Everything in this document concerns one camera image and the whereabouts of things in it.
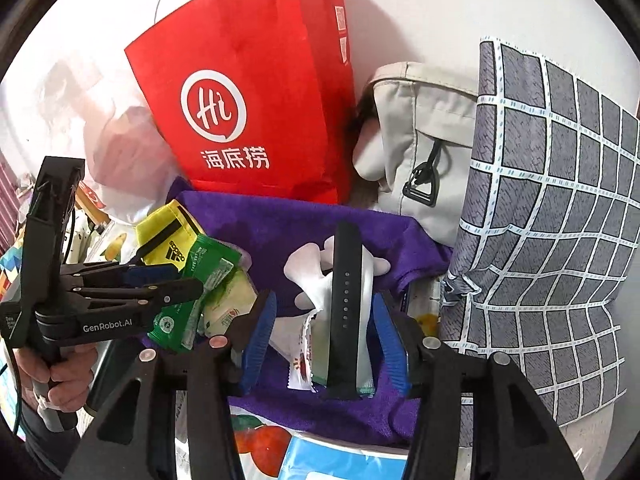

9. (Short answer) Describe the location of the purple striped cloth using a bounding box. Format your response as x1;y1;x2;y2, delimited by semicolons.
0;160;22;248

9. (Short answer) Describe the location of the blue tissue pack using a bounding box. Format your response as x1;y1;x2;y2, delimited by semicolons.
276;434;412;480

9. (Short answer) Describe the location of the black cable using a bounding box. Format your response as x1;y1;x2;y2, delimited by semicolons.
0;345;26;436

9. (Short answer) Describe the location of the black watch strap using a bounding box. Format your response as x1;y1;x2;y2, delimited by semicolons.
320;221;375;401

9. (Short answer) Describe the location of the person's left hand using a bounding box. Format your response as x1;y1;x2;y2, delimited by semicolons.
14;344;99;413

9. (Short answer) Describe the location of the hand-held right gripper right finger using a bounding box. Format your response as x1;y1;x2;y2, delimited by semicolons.
371;291;586;480

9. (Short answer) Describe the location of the red paper bag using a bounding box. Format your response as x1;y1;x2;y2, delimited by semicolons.
124;0;357;206

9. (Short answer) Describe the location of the pale yellow packet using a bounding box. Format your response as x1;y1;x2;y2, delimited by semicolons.
200;267;261;338

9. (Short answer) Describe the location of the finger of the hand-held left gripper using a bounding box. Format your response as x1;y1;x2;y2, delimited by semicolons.
62;259;180;291
75;280;205;313

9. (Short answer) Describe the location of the white orange snack packet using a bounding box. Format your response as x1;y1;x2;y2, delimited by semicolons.
286;309;332;395

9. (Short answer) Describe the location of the green snack packet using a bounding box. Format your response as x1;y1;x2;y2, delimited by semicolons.
149;234;243;352

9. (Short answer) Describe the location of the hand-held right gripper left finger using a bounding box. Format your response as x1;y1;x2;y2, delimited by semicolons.
62;290;278;480

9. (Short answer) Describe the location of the white glove with green cuff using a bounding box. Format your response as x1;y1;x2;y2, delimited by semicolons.
320;236;392;397
283;244;333;312

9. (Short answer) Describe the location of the person's left forearm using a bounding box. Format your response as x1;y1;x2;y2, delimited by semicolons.
20;407;83;478

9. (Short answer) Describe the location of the grey plaid cushion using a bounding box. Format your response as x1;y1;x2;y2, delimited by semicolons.
440;37;640;428

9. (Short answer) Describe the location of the purple towel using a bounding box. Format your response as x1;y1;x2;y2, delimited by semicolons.
140;190;453;448

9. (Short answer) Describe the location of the white plastic bag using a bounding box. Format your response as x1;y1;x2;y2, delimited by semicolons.
20;55;188;226

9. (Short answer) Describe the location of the yellow black pouch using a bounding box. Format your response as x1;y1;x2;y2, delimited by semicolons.
134;199;207;267

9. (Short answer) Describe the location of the beige fabric bag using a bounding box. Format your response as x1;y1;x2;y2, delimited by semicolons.
351;61;481;248

